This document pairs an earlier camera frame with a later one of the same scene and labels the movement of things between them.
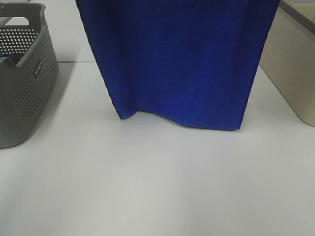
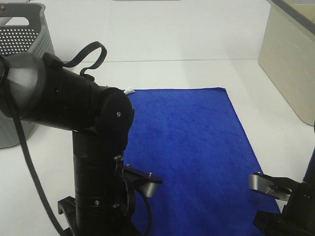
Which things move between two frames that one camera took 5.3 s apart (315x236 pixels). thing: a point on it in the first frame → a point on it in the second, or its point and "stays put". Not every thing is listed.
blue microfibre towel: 196,61 → 192,140
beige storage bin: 288,57 stays put
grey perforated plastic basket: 28,70 stays put
